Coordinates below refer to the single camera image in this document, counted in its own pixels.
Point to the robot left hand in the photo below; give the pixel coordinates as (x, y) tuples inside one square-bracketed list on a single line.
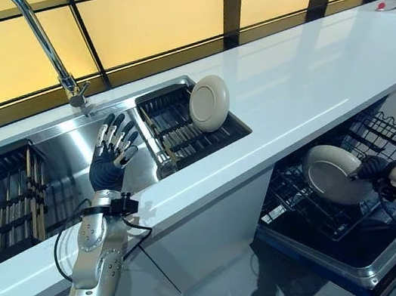
[(107, 167)]

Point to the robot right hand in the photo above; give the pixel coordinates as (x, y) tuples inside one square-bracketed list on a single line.
[(374, 170)]

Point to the beige round ceramic plate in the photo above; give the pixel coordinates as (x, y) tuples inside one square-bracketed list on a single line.
[(325, 175), (209, 104)]

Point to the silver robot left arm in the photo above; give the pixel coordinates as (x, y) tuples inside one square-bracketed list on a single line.
[(93, 250)]

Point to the stainless steel kitchen sink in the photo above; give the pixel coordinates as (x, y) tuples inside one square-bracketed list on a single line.
[(68, 151)]

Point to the small black sink drying rack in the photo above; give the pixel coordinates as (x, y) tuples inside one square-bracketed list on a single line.
[(176, 132)]

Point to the chrome gooseneck kitchen faucet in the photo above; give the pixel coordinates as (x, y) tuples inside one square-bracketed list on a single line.
[(70, 86)]

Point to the white base cabinet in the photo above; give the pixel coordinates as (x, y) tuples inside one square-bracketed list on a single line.
[(205, 231)]

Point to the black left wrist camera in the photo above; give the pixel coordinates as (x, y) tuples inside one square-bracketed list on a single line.
[(123, 205)]

